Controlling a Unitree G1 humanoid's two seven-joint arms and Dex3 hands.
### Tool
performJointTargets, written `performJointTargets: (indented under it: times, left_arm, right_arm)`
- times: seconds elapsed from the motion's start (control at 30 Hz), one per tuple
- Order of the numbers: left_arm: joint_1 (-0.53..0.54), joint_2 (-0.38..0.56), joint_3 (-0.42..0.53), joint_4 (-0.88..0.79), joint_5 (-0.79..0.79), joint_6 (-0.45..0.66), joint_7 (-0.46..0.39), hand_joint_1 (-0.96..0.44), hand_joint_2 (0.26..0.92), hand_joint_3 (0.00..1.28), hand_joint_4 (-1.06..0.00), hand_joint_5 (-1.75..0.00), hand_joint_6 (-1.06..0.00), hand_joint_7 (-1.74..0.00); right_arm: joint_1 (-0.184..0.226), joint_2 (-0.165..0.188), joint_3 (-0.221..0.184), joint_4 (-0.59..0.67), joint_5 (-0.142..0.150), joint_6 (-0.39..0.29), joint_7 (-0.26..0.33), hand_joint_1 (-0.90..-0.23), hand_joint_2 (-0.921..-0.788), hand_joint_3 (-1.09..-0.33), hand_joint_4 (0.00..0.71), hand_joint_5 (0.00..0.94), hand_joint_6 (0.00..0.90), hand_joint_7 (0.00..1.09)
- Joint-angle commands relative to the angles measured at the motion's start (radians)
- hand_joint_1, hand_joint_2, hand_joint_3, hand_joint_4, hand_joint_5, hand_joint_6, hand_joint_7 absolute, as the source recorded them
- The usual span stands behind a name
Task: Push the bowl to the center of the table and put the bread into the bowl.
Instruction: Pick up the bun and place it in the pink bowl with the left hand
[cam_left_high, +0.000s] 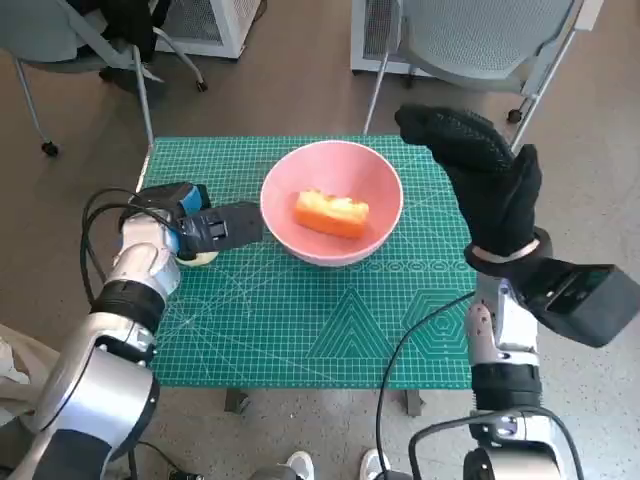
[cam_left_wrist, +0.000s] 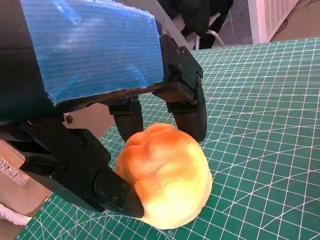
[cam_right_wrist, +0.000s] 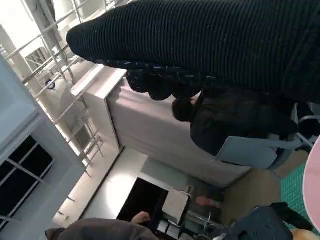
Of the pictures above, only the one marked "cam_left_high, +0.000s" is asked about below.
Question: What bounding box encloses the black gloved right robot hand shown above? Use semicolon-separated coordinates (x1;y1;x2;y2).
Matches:
394;103;544;261

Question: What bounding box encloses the bare left hand blue tape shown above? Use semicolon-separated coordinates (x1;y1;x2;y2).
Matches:
128;182;213;219

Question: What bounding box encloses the round toy bread bun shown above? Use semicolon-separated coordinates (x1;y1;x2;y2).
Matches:
174;249;220;269

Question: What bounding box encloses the pink bowl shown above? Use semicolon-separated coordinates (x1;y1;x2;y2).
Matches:
259;141;405;268

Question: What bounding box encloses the square toy toast slice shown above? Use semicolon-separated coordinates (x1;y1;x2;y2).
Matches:
294;188;370;241

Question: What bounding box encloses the grey mesh chair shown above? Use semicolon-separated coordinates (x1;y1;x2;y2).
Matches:
362;0;594;144

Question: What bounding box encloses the green cutting mat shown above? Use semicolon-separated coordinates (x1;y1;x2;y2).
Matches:
133;137;479;390

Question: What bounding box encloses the black garment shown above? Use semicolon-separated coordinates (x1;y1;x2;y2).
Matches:
89;0;171;64

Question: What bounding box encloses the white perforated cabinet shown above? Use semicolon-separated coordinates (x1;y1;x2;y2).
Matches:
349;0;436;79
157;0;269;62

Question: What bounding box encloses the grey chair with solid seat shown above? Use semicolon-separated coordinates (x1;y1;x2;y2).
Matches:
0;0;210;157

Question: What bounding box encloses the white shoe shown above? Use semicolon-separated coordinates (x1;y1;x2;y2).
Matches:
285;450;315;480
359;448;389;480

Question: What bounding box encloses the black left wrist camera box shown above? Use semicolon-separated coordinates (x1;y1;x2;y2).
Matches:
177;200;265;257

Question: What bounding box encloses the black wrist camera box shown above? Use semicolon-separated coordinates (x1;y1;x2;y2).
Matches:
177;200;265;257
514;258;640;349

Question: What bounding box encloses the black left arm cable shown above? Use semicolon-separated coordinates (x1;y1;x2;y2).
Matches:
79;187;176;306

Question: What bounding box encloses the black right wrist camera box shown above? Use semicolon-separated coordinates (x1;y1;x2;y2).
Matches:
514;258;640;349

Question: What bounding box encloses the black table leg bracket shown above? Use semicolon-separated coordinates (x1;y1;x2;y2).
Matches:
223;387;251;415
402;388;425;419

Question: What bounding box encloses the long black arm cable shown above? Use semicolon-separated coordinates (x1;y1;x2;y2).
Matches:
375;292;476;480

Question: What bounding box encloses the black floor cable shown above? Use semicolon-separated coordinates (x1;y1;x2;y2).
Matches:
129;439;194;480

